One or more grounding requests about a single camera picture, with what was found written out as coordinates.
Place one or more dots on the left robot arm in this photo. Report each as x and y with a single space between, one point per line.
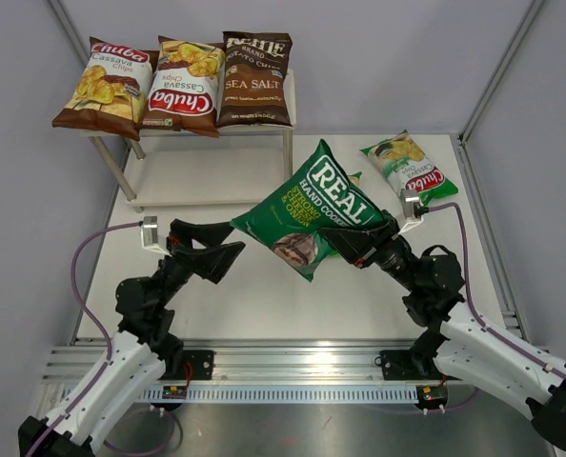
143 349

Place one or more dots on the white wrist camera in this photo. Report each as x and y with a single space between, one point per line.
412 210
150 238

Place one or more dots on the brown Chuba cassava chips bag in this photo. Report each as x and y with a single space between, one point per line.
111 95

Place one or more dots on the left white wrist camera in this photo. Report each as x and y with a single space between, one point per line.
150 238

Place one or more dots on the green Chuba bag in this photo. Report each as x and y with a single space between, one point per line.
404 165
355 178

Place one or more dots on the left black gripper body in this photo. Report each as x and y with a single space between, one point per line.
177 269

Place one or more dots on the white slotted cable duct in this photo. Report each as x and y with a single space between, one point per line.
279 395

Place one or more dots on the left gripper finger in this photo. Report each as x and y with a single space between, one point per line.
219 260
206 235

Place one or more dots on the white two-tier wooden shelf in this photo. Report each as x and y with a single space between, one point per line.
180 169

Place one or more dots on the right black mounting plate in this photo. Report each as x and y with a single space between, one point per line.
405 365

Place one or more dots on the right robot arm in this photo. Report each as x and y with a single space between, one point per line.
458 341

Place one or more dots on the black mounting plate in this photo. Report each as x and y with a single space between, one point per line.
194 363
405 365

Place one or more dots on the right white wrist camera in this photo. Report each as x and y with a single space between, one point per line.
412 210

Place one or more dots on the brown Kettle sea salt bag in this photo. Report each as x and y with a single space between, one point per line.
255 70

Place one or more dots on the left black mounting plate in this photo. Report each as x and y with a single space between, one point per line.
194 363

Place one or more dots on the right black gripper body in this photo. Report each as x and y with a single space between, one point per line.
392 255

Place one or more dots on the green Keogh's chips bag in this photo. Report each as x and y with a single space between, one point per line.
319 195

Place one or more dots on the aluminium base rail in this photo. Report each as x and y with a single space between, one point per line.
295 362

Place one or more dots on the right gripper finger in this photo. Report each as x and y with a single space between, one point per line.
386 227
358 247

